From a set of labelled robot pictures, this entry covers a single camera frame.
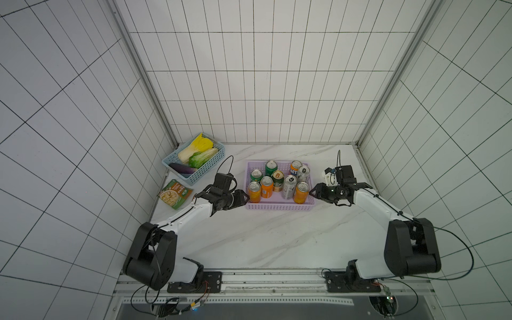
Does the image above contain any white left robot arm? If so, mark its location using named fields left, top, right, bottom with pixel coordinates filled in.
left=122, top=186, right=249, bottom=291

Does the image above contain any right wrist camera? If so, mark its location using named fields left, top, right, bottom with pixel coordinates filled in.
left=324, top=165, right=357, bottom=186

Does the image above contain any purple toy eggplant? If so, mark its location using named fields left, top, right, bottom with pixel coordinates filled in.
left=169, top=163, right=197, bottom=175

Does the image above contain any white monster can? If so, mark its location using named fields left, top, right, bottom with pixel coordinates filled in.
left=282, top=175, right=297, bottom=199
left=297, top=165, right=310, bottom=183

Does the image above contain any green Sprite can small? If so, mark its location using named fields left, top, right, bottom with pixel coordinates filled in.
left=250, top=169, right=263, bottom=183

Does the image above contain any orange fanta can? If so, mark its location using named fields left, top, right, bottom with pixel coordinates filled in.
left=260, top=176, right=273, bottom=199
left=289, top=160, right=303, bottom=176

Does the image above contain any orange Schweppes can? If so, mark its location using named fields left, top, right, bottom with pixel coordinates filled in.
left=293, top=182, right=309, bottom=204

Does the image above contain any green can rear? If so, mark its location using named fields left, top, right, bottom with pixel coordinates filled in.
left=265, top=160, right=278, bottom=177

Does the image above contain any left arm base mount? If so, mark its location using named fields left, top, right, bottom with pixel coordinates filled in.
left=167, top=257, right=223, bottom=294

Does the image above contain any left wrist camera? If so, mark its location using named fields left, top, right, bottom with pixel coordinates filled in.
left=213, top=173, right=237, bottom=193

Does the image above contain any green food packet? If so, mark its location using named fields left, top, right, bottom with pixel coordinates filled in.
left=159, top=179, right=193, bottom=210

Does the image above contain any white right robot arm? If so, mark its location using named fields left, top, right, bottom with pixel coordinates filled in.
left=309, top=183, right=441, bottom=279

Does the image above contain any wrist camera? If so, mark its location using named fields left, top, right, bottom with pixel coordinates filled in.
left=324, top=165, right=357, bottom=186
left=213, top=173, right=237, bottom=193

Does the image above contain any purple perforated plastic basket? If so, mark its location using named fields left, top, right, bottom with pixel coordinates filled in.
left=244, top=160, right=315, bottom=211

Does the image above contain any yellow toy cabbage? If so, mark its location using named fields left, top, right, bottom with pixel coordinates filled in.
left=177, top=133, right=213, bottom=163

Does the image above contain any blue perforated plastic basket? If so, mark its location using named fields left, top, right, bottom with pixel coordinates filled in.
left=162, top=133, right=225, bottom=185

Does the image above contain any green toy lettuce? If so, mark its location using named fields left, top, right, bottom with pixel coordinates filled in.
left=189, top=147, right=219, bottom=169

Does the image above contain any white Monster can front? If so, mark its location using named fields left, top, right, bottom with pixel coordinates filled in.
left=282, top=175, right=297, bottom=199

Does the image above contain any orange Fanta can front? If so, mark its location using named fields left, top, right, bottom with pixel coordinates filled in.
left=260, top=176, right=273, bottom=199

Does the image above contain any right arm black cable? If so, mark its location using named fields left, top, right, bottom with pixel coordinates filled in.
left=399, top=207, right=475, bottom=281

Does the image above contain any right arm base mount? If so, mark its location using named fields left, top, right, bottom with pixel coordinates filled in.
left=321, top=260, right=381, bottom=293

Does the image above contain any aluminium rail frame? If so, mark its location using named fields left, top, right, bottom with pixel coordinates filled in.
left=111, top=269, right=437, bottom=309

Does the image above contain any gold top green can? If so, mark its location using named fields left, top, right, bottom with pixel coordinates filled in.
left=271, top=170, right=285, bottom=192

